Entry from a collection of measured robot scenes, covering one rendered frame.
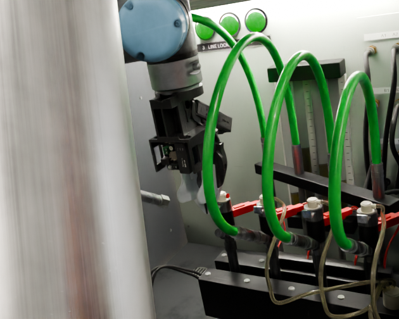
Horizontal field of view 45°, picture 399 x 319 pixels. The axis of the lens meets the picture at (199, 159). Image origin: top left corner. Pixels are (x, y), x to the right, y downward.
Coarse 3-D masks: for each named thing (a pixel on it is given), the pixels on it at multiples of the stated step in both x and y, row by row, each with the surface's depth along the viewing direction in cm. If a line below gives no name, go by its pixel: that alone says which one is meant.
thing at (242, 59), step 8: (192, 16) 80; (200, 16) 81; (208, 24) 83; (216, 24) 84; (216, 32) 85; (224, 32) 85; (224, 40) 86; (232, 40) 86; (240, 56) 88; (248, 64) 89; (248, 72) 90; (248, 80) 91; (256, 88) 92; (256, 96) 92; (256, 104) 93; (256, 112) 94; (264, 120) 94; (264, 128) 95; (264, 136) 95
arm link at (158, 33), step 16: (128, 0) 53; (144, 0) 51; (160, 0) 51; (176, 0) 58; (128, 16) 52; (144, 16) 51; (160, 16) 51; (176, 16) 52; (128, 32) 52; (144, 32) 52; (160, 32) 52; (176, 32) 52; (128, 48) 53; (144, 48) 53; (160, 48) 53; (176, 48) 53
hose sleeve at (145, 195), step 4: (144, 192) 81; (148, 192) 81; (144, 196) 80; (148, 196) 81; (152, 196) 81; (156, 196) 82; (160, 196) 83; (144, 200) 81; (148, 200) 81; (152, 200) 81; (156, 200) 82; (160, 200) 82; (156, 204) 83
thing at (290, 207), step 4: (296, 204) 80; (300, 204) 80; (280, 208) 79; (288, 208) 79; (292, 208) 79; (296, 208) 79; (300, 208) 80; (276, 212) 78; (280, 212) 78; (288, 212) 79; (292, 212) 79; (296, 212) 79; (280, 216) 78; (288, 216) 79
